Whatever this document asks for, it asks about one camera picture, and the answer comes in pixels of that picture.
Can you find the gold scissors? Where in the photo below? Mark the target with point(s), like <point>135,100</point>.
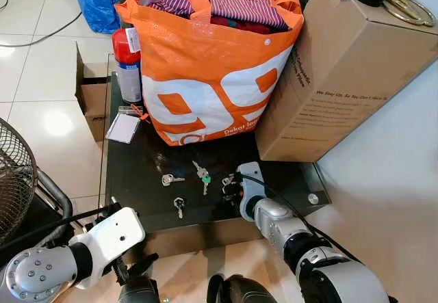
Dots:
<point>404,10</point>

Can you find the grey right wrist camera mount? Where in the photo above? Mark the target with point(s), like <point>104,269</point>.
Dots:
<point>250,190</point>

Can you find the clear card holder badge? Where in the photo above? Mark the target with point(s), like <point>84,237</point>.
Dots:
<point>122,128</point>

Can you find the plain silver key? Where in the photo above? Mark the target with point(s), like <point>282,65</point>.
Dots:
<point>168,179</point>

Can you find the black robot left leg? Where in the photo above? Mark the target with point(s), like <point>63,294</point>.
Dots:
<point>137,291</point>

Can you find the black robot right leg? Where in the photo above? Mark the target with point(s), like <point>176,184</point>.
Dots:
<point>239,291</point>

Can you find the black metal tube frame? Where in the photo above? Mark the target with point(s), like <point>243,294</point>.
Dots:
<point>58,193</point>

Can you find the blue plastic bag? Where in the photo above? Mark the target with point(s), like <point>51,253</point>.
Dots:
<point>99,5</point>

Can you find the large brown cardboard box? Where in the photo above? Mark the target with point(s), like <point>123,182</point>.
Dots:
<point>342,77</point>

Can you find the key with black head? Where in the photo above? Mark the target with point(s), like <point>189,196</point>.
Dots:
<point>178,203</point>

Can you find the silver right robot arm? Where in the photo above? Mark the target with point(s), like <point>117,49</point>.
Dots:
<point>335,280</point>

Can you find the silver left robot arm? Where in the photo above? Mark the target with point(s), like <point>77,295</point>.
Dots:
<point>34,273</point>

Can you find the red white striped shirt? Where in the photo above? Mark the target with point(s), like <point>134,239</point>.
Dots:
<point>239,5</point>

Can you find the red capped spray can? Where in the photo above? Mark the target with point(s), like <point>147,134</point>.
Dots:
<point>126,63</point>

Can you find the black glass low table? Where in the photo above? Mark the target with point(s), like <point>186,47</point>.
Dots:
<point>205,214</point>

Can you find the orange white shopping bag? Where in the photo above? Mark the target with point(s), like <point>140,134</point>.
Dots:
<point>205,77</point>

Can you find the keys with green tag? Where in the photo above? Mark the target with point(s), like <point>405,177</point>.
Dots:
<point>204,176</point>

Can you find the black robot leg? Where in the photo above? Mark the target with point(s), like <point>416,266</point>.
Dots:
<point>239,291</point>
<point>137,291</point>

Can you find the small open cardboard box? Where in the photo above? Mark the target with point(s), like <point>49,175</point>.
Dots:
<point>89,101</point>

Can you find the silver table bolt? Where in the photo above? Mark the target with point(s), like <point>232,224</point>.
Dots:
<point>313,198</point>

